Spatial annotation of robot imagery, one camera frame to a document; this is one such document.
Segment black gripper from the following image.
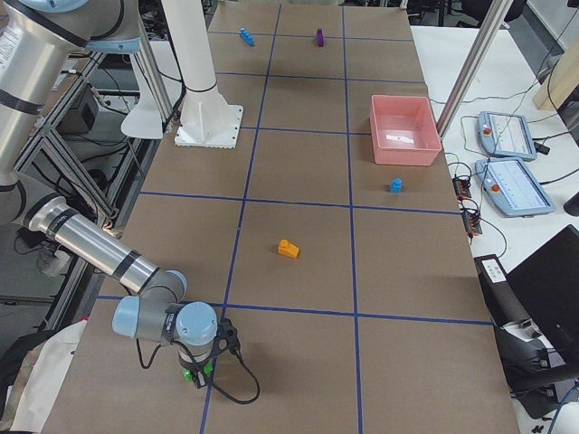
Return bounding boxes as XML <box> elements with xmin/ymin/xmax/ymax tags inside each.
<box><xmin>178</xmin><ymin>350</ymin><xmax>214</xmax><ymax>389</ymax></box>

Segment green two-stud block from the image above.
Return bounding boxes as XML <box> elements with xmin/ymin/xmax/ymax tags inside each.
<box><xmin>182</xmin><ymin>363</ymin><xmax>214</xmax><ymax>383</ymax></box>

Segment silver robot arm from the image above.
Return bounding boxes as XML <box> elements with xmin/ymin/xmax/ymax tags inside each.
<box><xmin>1</xmin><ymin>1</ymin><xmax>219</xmax><ymax>388</ymax></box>

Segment pink plastic box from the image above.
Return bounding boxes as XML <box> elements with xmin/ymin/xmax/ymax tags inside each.
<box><xmin>369</xmin><ymin>95</ymin><xmax>442</xmax><ymax>166</ymax></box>

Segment orange sloped block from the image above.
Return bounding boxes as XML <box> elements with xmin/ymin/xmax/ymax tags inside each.
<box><xmin>277</xmin><ymin>239</ymin><xmax>300</xmax><ymax>259</ymax></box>

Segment small blue block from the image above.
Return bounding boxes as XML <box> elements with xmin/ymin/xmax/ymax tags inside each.
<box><xmin>389</xmin><ymin>177</ymin><xmax>403</xmax><ymax>194</ymax></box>

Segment orange black connector strip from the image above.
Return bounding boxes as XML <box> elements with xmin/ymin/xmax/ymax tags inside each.
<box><xmin>452</xmin><ymin>175</ymin><xmax>482</xmax><ymax>239</ymax></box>

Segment long blue studded block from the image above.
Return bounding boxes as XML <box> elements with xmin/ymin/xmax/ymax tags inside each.
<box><xmin>239</xmin><ymin>28</ymin><xmax>255</xmax><ymax>46</ymax></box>

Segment black laptop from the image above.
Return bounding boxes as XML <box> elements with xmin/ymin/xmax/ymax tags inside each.
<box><xmin>508</xmin><ymin>224</ymin><xmax>578</xmax><ymax>362</ymax></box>

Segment lower teach pendant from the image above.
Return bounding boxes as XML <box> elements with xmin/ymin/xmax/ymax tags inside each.
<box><xmin>475</xmin><ymin>157</ymin><xmax>555</xmax><ymax>218</ymax></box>

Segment teach pendant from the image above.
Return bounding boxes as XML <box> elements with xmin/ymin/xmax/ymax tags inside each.
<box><xmin>477</xmin><ymin>111</ymin><xmax>537</xmax><ymax>161</ymax></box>
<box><xmin>475</xmin><ymin>157</ymin><xmax>555</xmax><ymax>218</ymax></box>

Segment purple flat block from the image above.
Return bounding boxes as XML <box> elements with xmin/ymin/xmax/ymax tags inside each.
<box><xmin>316</xmin><ymin>28</ymin><xmax>325</xmax><ymax>47</ymax></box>

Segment upper teach pendant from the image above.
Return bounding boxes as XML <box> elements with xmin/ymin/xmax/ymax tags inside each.
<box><xmin>477</xmin><ymin>111</ymin><xmax>537</xmax><ymax>161</ymax></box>

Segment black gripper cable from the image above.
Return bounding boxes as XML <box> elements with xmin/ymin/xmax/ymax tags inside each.
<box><xmin>136</xmin><ymin>336</ymin><xmax>261</xmax><ymax>404</ymax></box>

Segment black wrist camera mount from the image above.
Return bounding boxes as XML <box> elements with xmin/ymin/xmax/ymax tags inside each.
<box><xmin>211</xmin><ymin>318</ymin><xmax>241</xmax><ymax>357</ymax></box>

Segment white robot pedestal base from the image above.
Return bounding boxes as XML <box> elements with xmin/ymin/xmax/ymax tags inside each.
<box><xmin>162</xmin><ymin>0</ymin><xmax>243</xmax><ymax>149</ymax></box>

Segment aluminium frame post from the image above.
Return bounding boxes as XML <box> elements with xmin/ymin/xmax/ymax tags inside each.
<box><xmin>436</xmin><ymin>0</ymin><xmax>514</xmax><ymax>138</ymax></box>

